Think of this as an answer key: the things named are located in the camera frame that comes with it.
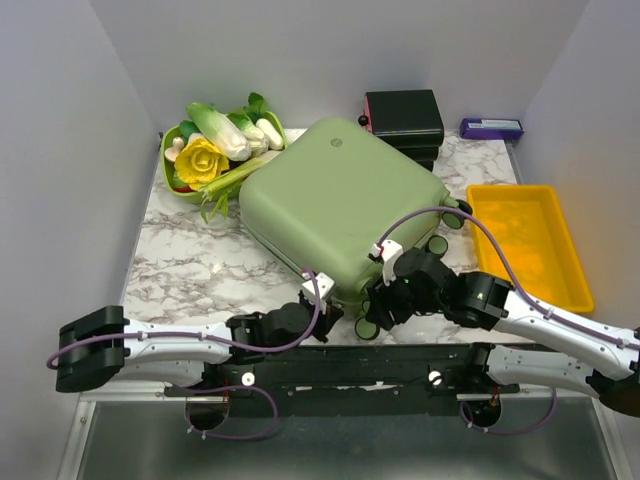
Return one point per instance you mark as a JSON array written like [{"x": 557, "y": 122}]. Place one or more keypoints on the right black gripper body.
[{"x": 401, "y": 302}]

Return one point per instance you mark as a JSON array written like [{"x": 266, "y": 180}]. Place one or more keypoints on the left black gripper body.
[{"x": 320, "y": 330}]

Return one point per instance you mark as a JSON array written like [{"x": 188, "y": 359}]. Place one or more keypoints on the green hard-shell suitcase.
[{"x": 328, "y": 197}]

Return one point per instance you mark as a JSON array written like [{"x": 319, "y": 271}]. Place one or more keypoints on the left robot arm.
[{"x": 105, "y": 346}]

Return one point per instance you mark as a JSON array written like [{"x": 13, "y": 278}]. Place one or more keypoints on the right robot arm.
[{"x": 579, "y": 354}]

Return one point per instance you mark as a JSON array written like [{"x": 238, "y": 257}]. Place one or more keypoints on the yellow plastic tray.
[{"x": 528, "y": 223}]

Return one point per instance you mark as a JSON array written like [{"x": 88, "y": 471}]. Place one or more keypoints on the black stacked case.
[{"x": 408, "y": 120}]

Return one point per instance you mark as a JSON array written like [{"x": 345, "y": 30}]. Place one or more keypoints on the purple box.
[{"x": 491, "y": 129}]

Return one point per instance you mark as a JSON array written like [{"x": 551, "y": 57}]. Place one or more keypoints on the celery stalk toy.
[{"x": 217, "y": 193}]

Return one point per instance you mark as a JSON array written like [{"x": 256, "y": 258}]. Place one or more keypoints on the white radish toy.
[{"x": 274, "y": 138}]

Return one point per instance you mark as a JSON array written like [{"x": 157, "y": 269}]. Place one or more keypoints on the bok choy toy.
[{"x": 255, "y": 137}]

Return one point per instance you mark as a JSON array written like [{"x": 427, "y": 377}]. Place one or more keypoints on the green vegetable basket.
[{"x": 181, "y": 190}]

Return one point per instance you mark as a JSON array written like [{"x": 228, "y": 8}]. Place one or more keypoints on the yellow cabbage toy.
[{"x": 199, "y": 163}]

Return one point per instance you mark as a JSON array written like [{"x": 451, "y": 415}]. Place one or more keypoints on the napa cabbage toy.
[{"x": 220, "y": 131}]

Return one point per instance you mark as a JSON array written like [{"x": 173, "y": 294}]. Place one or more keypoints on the green leafy vegetable toy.
[{"x": 256, "y": 106}]

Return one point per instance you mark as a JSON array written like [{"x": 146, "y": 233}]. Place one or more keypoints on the mushroom toy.
[{"x": 177, "y": 145}]

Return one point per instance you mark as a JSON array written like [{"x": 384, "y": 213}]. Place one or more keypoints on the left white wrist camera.
[{"x": 317, "y": 288}]

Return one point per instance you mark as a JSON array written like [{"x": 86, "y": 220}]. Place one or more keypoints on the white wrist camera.
[
  {"x": 386, "y": 253},
  {"x": 317, "y": 288}
]

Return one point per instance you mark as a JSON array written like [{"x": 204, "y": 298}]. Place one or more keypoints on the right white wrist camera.
[{"x": 386, "y": 253}]

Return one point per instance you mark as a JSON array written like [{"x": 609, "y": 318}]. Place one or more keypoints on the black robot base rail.
[{"x": 331, "y": 381}]

